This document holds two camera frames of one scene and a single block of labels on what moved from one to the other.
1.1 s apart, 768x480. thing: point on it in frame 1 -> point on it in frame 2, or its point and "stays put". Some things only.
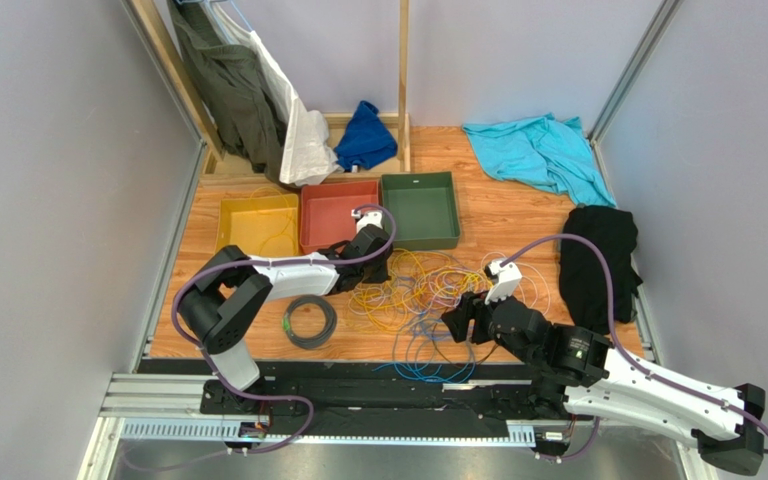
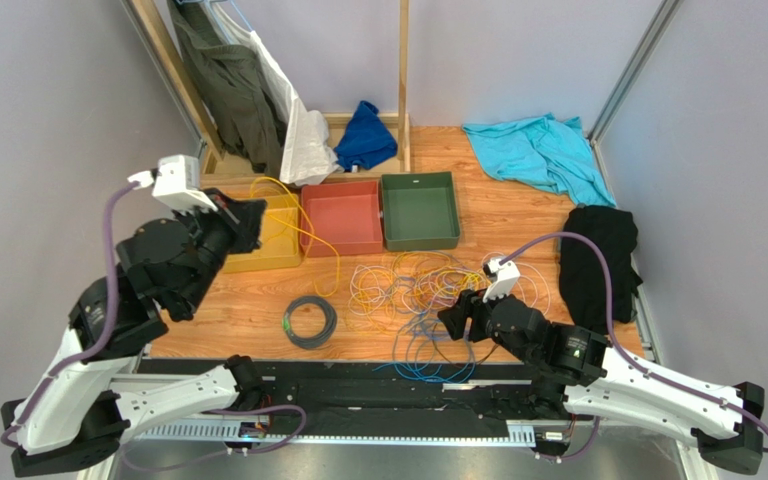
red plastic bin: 326,212 stays put
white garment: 307,157 stays put
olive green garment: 248,122 stays put
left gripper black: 382,275 -> 243,217
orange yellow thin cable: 402,288 -> 309,215
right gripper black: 467,317 stays put
